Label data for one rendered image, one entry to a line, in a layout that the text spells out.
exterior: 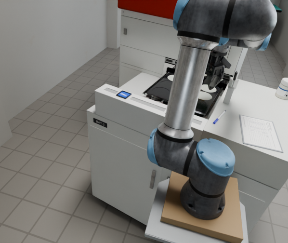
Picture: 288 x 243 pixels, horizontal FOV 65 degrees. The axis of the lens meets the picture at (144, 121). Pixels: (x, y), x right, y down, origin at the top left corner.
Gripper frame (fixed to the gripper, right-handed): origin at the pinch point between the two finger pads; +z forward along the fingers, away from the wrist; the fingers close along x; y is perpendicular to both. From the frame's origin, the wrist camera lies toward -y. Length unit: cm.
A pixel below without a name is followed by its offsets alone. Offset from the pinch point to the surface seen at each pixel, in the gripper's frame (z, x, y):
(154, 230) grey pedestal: 16, 39, 67
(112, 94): 2, -20, 49
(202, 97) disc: 8.1, -3.7, -0.2
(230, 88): -6.8, 13.2, 4.6
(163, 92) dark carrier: 8.2, -18.0, 17.3
